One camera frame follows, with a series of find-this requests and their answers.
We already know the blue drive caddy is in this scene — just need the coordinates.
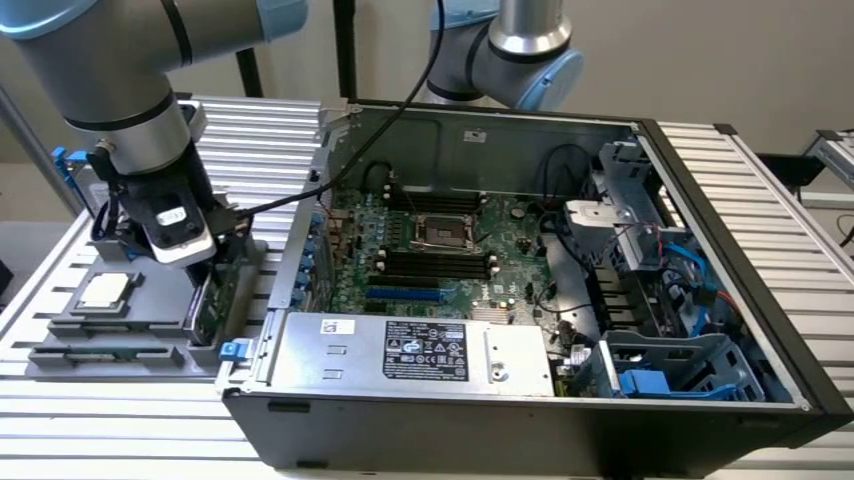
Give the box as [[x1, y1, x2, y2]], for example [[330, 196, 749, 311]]
[[618, 369, 674, 399]]

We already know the CPU socket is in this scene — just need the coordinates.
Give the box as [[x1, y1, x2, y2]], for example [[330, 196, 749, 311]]
[[411, 213, 480, 250]]

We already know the black RAM slot bank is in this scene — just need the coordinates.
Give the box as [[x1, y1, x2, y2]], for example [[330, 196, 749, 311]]
[[386, 187, 483, 215], [380, 249, 499, 281]]

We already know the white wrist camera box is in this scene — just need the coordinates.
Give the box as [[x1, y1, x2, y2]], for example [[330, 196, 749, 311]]
[[140, 192, 219, 265]]

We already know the silver power supply unit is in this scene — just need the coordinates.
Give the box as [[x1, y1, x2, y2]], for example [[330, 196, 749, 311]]
[[266, 311, 559, 397]]

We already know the silver CPU chip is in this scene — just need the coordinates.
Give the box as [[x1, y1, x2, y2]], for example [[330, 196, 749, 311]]
[[72, 272, 139, 307]]

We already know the black stand pole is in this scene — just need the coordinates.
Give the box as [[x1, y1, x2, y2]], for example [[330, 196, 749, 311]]
[[236, 47, 263, 99], [332, 0, 359, 99]]

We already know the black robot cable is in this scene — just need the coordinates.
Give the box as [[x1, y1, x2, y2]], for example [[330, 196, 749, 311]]
[[234, 0, 448, 217]]

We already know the blue expansion slot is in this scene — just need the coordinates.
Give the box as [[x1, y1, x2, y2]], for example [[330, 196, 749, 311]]
[[364, 286, 447, 304]]

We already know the silver disk bay cage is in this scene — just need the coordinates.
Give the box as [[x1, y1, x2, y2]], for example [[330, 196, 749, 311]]
[[563, 140, 689, 271]]

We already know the green motherboard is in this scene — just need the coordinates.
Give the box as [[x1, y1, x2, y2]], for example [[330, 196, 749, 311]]
[[318, 187, 599, 356]]

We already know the black open PC case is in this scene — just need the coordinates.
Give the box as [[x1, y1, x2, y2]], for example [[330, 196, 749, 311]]
[[214, 98, 854, 471]]

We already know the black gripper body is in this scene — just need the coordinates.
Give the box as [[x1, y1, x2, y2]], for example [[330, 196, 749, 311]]
[[105, 167, 235, 259]]

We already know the grey drive bay bracket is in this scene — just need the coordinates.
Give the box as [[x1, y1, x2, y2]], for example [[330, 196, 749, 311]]
[[576, 327, 769, 404]]

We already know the green graphics card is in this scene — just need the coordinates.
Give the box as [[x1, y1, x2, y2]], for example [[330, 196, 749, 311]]
[[183, 207, 254, 347]]

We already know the blue SATA wire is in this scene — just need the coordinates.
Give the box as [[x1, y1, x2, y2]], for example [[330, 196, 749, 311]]
[[657, 239, 726, 321]]

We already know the grey parts rack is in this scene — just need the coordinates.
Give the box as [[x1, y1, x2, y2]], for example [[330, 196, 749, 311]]
[[27, 199, 270, 384]]

